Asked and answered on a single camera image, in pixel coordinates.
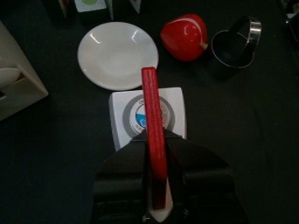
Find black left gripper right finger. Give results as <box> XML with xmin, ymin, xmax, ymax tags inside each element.
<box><xmin>163</xmin><ymin>129</ymin><xmax>250</xmax><ymax>224</ymax></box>

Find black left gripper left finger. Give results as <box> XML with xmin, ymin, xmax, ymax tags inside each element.
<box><xmin>90</xmin><ymin>129</ymin><xmax>155</xmax><ymax>224</ymax></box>

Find red stick tool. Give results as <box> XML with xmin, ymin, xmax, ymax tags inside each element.
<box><xmin>109</xmin><ymin>66</ymin><xmax>189</xmax><ymax>224</ymax></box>

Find white toy drawer cabinet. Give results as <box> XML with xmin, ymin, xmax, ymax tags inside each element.
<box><xmin>0</xmin><ymin>20</ymin><xmax>51</xmax><ymax>122</ymax></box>

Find white oval drawer knob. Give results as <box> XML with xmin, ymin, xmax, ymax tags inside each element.
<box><xmin>0</xmin><ymin>66</ymin><xmax>23</xmax><ymax>90</ymax></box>

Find white round plate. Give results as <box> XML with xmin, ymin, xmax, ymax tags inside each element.
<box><xmin>76</xmin><ymin>21</ymin><xmax>161</xmax><ymax>91</ymax></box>

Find black pot with steel rim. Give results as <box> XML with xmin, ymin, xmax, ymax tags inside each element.
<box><xmin>210</xmin><ymin>16</ymin><xmax>263</xmax><ymax>70</ymax></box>

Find red toy apple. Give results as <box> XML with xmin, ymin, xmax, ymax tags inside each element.
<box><xmin>159</xmin><ymin>13</ymin><xmax>210</xmax><ymax>63</ymax></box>

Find dark carton with white edge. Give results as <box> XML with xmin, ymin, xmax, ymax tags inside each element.
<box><xmin>115</xmin><ymin>0</ymin><xmax>143</xmax><ymax>15</ymax></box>

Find white carton with green dot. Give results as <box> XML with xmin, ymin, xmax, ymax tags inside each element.
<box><xmin>74</xmin><ymin>0</ymin><xmax>115</xmax><ymax>21</ymax></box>

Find dark carton with red print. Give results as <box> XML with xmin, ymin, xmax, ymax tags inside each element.
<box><xmin>42</xmin><ymin>0</ymin><xmax>76</xmax><ymax>20</ymax></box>

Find dark object with metal edge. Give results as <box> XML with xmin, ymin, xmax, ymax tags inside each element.
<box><xmin>278</xmin><ymin>0</ymin><xmax>299</xmax><ymax>33</ymax></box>

